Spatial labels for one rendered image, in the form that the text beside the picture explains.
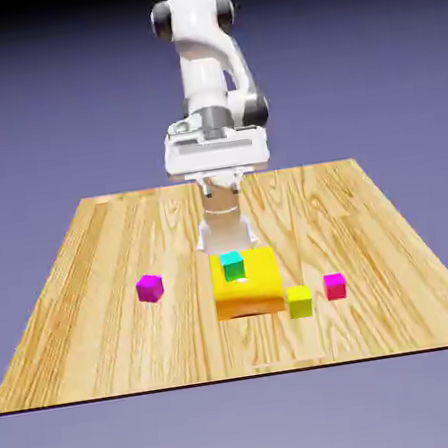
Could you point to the small magenta cube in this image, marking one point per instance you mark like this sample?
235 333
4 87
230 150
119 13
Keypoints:
149 288

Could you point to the small green cube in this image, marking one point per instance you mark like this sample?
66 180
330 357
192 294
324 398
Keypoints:
233 267

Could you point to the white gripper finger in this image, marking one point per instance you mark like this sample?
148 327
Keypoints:
206 188
235 184

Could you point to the large yellow box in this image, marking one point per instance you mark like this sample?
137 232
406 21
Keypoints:
246 283

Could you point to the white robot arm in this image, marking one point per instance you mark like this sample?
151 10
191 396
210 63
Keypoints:
197 42

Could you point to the small pink cube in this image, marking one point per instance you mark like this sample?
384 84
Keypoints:
335 286

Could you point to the small yellow cube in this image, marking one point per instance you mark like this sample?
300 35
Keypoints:
299 301

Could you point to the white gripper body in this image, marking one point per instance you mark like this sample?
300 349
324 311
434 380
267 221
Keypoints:
216 153

